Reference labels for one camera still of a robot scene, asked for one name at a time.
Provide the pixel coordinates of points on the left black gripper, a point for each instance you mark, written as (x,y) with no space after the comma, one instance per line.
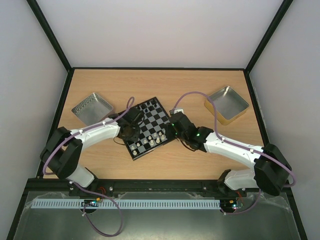
(135,137)

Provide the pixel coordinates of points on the light blue slotted cable duct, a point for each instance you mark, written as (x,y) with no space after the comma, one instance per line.
(129,204)

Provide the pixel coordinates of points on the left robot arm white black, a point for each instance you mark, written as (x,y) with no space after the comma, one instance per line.
(63,150)

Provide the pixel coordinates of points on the gold square tin box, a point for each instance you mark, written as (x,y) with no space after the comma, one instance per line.
(229,105)

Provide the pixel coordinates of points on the black silver chess board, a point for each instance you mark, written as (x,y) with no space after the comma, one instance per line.
(154,121)

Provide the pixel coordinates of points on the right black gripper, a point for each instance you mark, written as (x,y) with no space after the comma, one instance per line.
(175,121)

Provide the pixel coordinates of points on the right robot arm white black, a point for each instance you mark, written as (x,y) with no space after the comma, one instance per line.
(267,168)

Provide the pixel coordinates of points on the silver embossed tin lid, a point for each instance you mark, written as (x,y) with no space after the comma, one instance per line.
(92,109)

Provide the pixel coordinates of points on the black aluminium frame rail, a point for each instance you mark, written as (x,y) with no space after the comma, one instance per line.
(115,187)

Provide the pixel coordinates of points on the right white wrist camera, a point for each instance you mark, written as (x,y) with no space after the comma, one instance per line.
(176,110)

